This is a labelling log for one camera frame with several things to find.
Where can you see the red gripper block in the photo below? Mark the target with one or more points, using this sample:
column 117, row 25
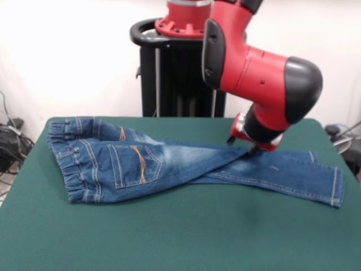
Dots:
column 239, row 135

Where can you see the blue denim jeans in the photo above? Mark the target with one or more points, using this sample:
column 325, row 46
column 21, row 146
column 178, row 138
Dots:
column 127, row 163

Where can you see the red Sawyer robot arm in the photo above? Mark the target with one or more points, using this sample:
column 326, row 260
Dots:
column 253, row 67

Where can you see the black office chair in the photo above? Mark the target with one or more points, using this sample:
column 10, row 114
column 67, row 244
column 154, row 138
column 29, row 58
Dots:
column 354, row 158

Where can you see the dark green table cloth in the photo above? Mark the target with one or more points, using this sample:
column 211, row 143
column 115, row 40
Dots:
column 169, row 234

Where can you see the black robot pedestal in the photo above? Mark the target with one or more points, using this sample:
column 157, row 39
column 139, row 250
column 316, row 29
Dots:
column 175, row 84

